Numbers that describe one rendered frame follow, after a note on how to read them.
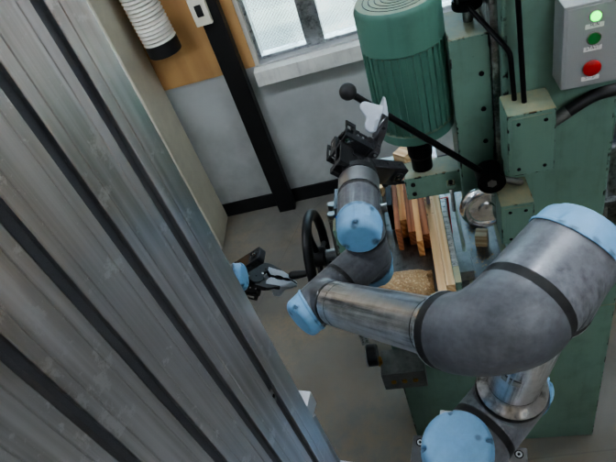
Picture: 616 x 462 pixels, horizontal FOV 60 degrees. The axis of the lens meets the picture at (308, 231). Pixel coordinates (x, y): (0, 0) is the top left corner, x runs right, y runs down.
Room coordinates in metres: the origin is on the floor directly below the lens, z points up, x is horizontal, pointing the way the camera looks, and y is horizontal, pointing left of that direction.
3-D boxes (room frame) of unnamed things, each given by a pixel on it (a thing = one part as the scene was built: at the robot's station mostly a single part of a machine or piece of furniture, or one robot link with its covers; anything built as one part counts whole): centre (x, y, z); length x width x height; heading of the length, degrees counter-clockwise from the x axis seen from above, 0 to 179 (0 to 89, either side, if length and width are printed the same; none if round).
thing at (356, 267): (0.68, -0.08, 1.22); 0.11 x 0.08 x 0.11; 119
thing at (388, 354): (0.84, -0.11, 0.58); 0.12 x 0.08 x 0.08; 73
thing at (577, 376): (1.02, -0.44, 0.35); 0.58 x 0.45 x 0.71; 73
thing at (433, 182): (1.04, -0.35, 1.03); 0.14 x 0.07 x 0.09; 73
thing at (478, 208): (0.89, -0.41, 1.02); 0.12 x 0.03 x 0.12; 73
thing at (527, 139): (0.84, -0.49, 1.22); 0.09 x 0.08 x 0.15; 73
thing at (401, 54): (1.05, -0.33, 1.35); 0.18 x 0.18 x 0.31
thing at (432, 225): (0.98, -0.30, 0.92); 0.55 x 0.02 x 0.04; 163
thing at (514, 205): (0.85, -0.46, 1.02); 0.09 x 0.07 x 0.12; 163
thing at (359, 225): (0.69, -0.09, 1.31); 0.11 x 0.08 x 0.09; 163
